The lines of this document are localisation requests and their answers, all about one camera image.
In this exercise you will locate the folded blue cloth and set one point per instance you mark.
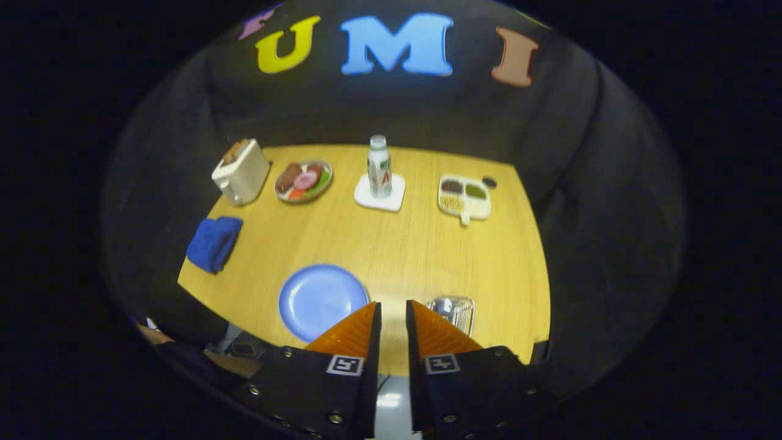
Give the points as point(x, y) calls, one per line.
point(214, 244)

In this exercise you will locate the white square coaster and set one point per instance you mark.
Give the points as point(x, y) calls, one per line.
point(366, 198)

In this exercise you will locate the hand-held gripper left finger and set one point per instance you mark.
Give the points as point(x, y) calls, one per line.
point(374, 342)

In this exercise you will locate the black round table grommet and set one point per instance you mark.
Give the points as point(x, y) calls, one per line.
point(489, 182)

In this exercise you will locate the person's beige trousers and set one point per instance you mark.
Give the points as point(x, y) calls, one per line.
point(235, 365)

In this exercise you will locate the white toaster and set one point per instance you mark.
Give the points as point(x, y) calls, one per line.
point(244, 177)

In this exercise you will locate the white divided dish with beans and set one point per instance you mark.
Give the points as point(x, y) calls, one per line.
point(476, 208)

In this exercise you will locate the black square box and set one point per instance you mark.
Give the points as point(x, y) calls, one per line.
point(242, 349)

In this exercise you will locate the white drink bottle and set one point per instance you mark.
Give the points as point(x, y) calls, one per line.
point(379, 171)

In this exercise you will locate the blue round plate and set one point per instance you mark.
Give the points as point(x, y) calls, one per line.
point(311, 299)

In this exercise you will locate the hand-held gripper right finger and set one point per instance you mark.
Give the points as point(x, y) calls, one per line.
point(415, 342)

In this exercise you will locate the brown toast slices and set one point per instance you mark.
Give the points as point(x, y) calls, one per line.
point(235, 151)

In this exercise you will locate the oval plate of toy food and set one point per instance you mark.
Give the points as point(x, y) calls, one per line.
point(305, 180)

